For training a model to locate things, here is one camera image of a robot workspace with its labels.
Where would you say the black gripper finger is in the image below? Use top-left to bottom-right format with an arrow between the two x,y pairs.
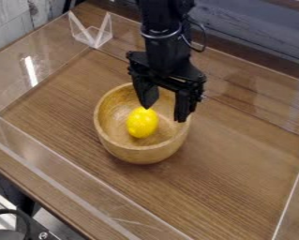
174,90 -> 190,123
133,75 -> 159,109

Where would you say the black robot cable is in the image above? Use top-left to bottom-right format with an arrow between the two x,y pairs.
181,18 -> 209,53

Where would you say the black metal table mount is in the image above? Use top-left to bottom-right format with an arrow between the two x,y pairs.
15,205 -> 81,240

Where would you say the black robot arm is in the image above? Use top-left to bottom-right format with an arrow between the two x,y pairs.
127,0 -> 208,123

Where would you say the brown wooden bowl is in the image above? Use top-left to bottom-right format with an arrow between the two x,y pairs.
93,83 -> 192,165

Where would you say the clear acrylic tray wall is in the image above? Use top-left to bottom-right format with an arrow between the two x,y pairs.
0,7 -> 299,240

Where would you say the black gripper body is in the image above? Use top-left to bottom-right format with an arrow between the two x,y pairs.
127,51 -> 208,112

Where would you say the black cable under table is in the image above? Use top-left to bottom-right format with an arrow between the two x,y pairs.
0,208 -> 33,240

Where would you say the yellow lemon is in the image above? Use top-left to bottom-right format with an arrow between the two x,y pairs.
127,107 -> 159,139

